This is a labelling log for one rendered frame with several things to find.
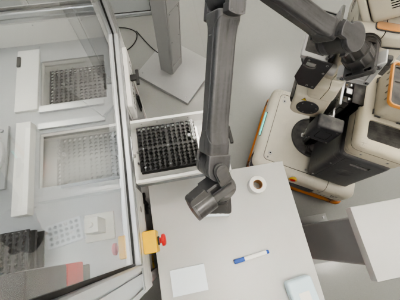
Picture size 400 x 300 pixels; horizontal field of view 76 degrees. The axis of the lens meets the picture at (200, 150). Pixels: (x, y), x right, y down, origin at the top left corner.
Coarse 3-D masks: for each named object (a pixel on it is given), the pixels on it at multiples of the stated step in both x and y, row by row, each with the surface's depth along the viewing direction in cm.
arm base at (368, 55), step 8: (376, 40) 77; (368, 48) 74; (376, 48) 76; (352, 56) 75; (360, 56) 74; (368, 56) 74; (376, 56) 75; (344, 64) 79; (352, 64) 76; (360, 64) 75; (368, 64) 75; (376, 64) 75; (344, 72) 81; (352, 72) 78; (360, 72) 76; (368, 72) 74
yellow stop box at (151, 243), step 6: (144, 234) 85; (150, 234) 85; (156, 234) 86; (144, 240) 84; (150, 240) 84; (156, 240) 84; (144, 246) 83; (150, 246) 83; (156, 246) 83; (144, 252) 83; (150, 252) 83
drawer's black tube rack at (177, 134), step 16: (144, 128) 99; (160, 128) 99; (176, 128) 99; (144, 144) 96; (160, 144) 100; (176, 144) 97; (192, 144) 97; (144, 160) 94; (160, 160) 95; (176, 160) 95; (192, 160) 95
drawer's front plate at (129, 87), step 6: (126, 54) 107; (126, 60) 106; (126, 66) 105; (126, 72) 104; (126, 78) 103; (126, 84) 102; (132, 84) 110; (126, 90) 101; (132, 90) 107; (132, 96) 103; (132, 102) 101; (132, 108) 100; (132, 114) 105
